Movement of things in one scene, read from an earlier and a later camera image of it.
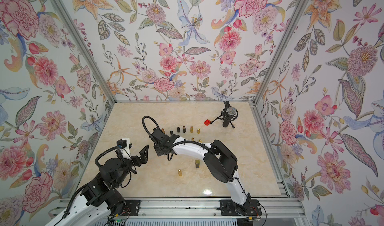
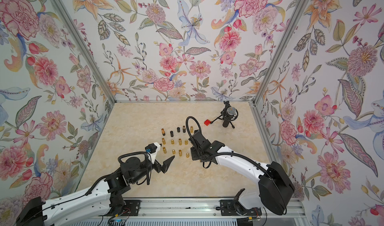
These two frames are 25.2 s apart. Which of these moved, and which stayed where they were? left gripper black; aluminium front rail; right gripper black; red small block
Moved: right gripper black; left gripper black
Stayed: red small block; aluminium front rail
